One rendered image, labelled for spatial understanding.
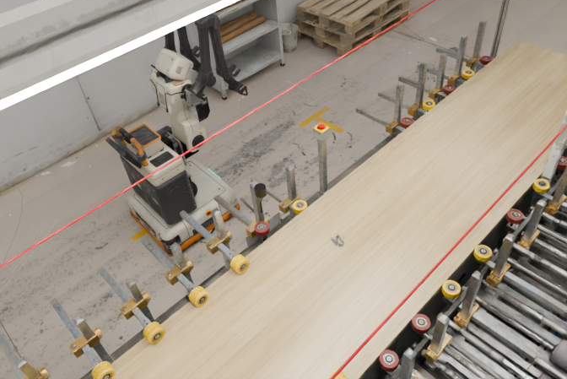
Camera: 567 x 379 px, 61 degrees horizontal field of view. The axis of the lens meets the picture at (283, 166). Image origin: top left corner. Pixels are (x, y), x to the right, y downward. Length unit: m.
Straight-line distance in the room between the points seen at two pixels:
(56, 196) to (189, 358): 2.72
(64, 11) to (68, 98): 3.61
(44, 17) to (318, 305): 1.66
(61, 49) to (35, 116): 3.55
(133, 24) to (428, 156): 2.12
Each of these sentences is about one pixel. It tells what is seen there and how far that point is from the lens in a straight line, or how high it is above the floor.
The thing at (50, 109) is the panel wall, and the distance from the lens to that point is 4.79.
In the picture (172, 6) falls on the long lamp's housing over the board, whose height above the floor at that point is 2.36.
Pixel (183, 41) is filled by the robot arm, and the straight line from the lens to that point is 3.52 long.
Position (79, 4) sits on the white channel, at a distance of 1.24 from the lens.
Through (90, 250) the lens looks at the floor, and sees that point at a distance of 4.08.
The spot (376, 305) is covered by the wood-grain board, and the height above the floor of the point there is 0.90.
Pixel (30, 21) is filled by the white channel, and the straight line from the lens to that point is 1.21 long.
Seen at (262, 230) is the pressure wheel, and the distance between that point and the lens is 2.59.
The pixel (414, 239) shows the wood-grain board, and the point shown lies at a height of 0.90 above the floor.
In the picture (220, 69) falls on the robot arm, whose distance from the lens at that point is 3.20.
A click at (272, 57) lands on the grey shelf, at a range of 5.54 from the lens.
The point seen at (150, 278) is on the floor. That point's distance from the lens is 3.71.
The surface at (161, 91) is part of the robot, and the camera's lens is 3.30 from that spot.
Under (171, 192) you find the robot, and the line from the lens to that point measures 3.38.
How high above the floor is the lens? 2.87
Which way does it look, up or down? 42 degrees down
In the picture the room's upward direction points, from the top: 6 degrees counter-clockwise
